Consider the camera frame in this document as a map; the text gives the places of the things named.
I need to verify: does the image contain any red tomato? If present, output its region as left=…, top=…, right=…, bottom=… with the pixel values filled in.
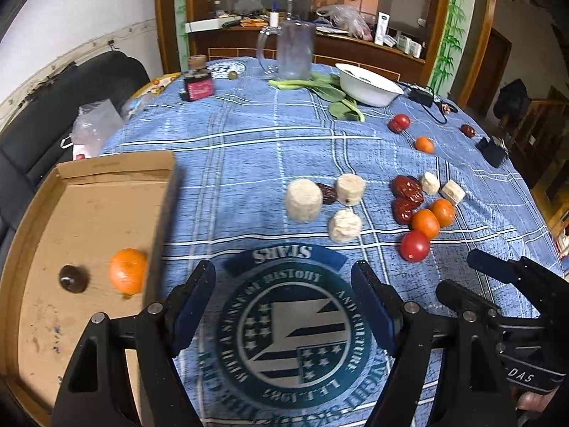
left=388, top=114, right=411, bottom=134
left=399, top=230, right=430, bottom=262

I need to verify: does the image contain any white bowl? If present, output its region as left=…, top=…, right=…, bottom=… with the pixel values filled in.
left=336, top=63, right=404, bottom=107

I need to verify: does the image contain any white corn chunk front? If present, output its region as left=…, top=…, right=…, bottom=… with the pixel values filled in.
left=328, top=208, right=363, bottom=244

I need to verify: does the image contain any cardboard tray box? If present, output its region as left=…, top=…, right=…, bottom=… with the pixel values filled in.
left=1, top=151, right=177, bottom=426

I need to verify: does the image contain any pink plastic bag on cabinet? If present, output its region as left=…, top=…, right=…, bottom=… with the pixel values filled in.
left=315, top=5, right=372, bottom=42

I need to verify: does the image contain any blue plaid tablecloth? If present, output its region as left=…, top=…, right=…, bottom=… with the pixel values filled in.
left=104, top=58, right=562, bottom=426

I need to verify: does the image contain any clear glass pitcher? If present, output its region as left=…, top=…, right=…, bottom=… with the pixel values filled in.
left=256, top=20, right=317, bottom=80

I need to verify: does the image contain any small orange front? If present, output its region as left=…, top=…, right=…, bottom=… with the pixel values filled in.
left=411, top=208, right=441, bottom=240

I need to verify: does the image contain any yellow snack box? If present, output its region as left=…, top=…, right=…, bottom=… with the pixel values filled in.
left=130, top=72, right=181, bottom=99

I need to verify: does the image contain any dark round plum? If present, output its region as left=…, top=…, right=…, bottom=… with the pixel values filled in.
left=58, top=265, right=89, bottom=294

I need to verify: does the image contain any wooden sideboard cabinet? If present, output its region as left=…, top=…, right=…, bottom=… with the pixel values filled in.
left=184, top=14, right=429, bottom=86

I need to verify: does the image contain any small orange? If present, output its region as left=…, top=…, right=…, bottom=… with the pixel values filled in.
left=415, top=136, right=435, bottom=154
left=411, top=208, right=441, bottom=240
left=430, top=199, right=455, bottom=227

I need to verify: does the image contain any black charger with cable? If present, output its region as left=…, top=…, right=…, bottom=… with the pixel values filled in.
left=399, top=82, right=458, bottom=125

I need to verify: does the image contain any small orange far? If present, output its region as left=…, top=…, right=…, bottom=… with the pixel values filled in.
left=415, top=136, right=435, bottom=154

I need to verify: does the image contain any black leather sofa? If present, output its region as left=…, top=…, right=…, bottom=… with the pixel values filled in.
left=0, top=50, right=149, bottom=261

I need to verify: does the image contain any small white chunk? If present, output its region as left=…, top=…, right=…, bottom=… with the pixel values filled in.
left=420, top=172, right=441, bottom=196
left=440, top=179, right=466, bottom=206

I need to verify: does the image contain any dark jar pink label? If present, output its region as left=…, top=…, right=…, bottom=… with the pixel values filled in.
left=179, top=55, right=214, bottom=102

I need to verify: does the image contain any clear plastic bag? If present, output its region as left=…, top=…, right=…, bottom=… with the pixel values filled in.
left=60, top=99, right=126, bottom=160

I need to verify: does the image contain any white flat box on cabinet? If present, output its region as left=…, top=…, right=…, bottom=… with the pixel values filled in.
left=184, top=16, right=242, bottom=34

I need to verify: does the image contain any small orange back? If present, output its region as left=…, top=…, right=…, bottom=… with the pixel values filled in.
left=430, top=199, right=455, bottom=227

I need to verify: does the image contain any black power adapter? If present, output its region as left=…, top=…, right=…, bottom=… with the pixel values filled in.
left=475, top=136, right=509, bottom=169

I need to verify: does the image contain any large orange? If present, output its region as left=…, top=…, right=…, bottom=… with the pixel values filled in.
left=109, top=249, right=148, bottom=295

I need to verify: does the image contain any red date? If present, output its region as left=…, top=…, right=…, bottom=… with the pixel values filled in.
left=390, top=175, right=424, bottom=207
left=392, top=197, right=420, bottom=225

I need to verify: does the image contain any green leafy vegetable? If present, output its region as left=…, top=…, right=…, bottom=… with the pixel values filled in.
left=268, top=72, right=366, bottom=122

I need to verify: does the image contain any dark date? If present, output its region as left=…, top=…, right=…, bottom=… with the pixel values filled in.
left=460, top=123, right=475, bottom=138
left=317, top=183, right=337, bottom=204

